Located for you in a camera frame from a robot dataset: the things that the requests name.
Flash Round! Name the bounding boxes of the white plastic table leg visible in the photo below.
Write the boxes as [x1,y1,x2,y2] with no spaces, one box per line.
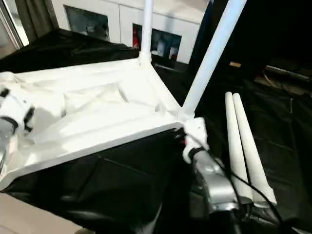
[179,0,248,122]
[232,93,278,208]
[224,92,254,198]
[138,0,156,67]

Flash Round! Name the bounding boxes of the white plastic table top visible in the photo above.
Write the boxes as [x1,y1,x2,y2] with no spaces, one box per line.
[0,58,193,191]

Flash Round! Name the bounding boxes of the black mat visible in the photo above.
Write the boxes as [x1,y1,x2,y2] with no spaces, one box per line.
[0,30,312,234]

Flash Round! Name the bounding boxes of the grey curtain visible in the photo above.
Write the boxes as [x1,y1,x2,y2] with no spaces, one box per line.
[23,0,59,39]

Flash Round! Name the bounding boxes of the dark metal pole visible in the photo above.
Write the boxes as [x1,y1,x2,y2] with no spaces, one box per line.
[265,65,312,83]

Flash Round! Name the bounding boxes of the white glass-door cabinet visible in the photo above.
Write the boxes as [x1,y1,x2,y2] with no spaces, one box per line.
[52,0,210,64]

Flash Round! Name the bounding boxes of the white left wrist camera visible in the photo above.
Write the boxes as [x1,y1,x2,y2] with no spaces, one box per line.
[0,82,35,135]

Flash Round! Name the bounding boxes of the black right camera cable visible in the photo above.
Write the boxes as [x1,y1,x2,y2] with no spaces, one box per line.
[187,135,286,234]

